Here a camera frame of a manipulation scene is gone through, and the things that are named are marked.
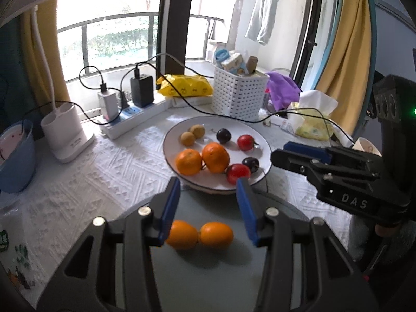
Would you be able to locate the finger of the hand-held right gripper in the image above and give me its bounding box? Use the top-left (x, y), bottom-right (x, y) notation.
top-left (270, 149), bottom-right (379, 183)
top-left (283, 141), bottom-right (382, 170)

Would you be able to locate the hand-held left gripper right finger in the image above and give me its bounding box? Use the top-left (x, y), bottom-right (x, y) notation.
top-left (236, 177), bottom-right (381, 312)

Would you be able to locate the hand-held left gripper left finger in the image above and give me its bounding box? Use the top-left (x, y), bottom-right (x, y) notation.
top-left (36, 176), bottom-right (181, 312)

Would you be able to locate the orange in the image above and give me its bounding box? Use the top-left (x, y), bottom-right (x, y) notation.
top-left (202, 142), bottom-right (230, 174)
top-left (200, 222), bottom-right (235, 248)
top-left (165, 220), bottom-right (199, 251)
top-left (175, 148), bottom-right (203, 176)

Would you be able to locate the red tomato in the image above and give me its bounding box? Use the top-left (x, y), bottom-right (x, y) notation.
top-left (226, 164), bottom-right (251, 185)
top-left (237, 134), bottom-right (256, 152)

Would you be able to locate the white round plate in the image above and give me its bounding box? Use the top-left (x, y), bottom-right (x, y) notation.
top-left (162, 116), bottom-right (273, 196)

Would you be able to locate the person's right hand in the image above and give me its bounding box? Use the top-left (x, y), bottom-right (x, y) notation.
top-left (375, 224), bottom-right (402, 237)

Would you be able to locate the yellow tissue pack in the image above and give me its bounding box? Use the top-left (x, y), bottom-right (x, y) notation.
top-left (288, 90), bottom-right (339, 142)

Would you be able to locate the white printed mug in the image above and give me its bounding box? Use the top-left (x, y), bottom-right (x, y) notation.
top-left (353, 137), bottom-right (382, 157)

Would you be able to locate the purple cloth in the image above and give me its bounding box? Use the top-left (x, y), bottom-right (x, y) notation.
top-left (265, 71), bottom-right (303, 111)

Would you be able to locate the white textured tablecloth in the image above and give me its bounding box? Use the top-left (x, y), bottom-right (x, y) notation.
top-left (0, 107), bottom-right (358, 300)

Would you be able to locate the round grey-green placemat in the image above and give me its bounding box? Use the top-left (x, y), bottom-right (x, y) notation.
top-left (107, 187), bottom-right (355, 312)

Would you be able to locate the white perforated basket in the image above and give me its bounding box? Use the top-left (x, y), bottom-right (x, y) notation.
top-left (212, 63), bottom-right (270, 121)

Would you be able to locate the white power strip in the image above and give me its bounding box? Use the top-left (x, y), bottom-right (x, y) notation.
top-left (99, 96), bottom-right (174, 140)

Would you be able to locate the yellow curtain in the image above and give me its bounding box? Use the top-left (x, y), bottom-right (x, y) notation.
top-left (317, 0), bottom-right (376, 131)
top-left (31, 0), bottom-right (70, 105)

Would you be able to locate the white charger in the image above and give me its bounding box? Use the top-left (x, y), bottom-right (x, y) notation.
top-left (97, 91), bottom-right (119, 122)

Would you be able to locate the black charger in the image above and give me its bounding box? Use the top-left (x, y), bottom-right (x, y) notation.
top-left (130, 74), bottom-right (154, 107)

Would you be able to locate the yellow snack packet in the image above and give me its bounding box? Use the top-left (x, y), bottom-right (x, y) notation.
top-left (157, 74), bottom-right (213, 98)

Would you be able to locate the blue white carton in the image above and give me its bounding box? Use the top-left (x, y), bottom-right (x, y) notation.
top-left (214, 48), bottom-right (235, 69)

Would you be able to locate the white desk lamp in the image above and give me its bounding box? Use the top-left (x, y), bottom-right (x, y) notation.
top-left (0, 0), bottom-right (96, 164)

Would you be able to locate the hanging grey shirt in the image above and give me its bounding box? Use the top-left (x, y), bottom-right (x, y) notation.
top-left (244, 0), bottom-right (282, 45)

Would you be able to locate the blue plastic bowl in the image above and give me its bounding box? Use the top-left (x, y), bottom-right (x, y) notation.
top-left (0, 120), bottom-right (36, 194)

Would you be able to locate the clear case with green label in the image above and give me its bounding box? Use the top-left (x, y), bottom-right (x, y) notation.
top-left (0, 201), bottom-right (33, 291)

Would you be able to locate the pink bowl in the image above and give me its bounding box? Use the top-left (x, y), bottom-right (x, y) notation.
top-left (0, 127), bottom-right (27, 166)

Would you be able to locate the balcony railing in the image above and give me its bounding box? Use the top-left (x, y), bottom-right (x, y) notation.
top-left (57, 12), bottom-right (225, 82)

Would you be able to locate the teal curtain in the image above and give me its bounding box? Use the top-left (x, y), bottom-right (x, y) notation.
top-left (0, 16), bottom-right (46, 137)

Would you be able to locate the dark sliding door frame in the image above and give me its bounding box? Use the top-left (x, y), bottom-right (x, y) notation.
top-left (158, 0), bottom-right (342, 82)

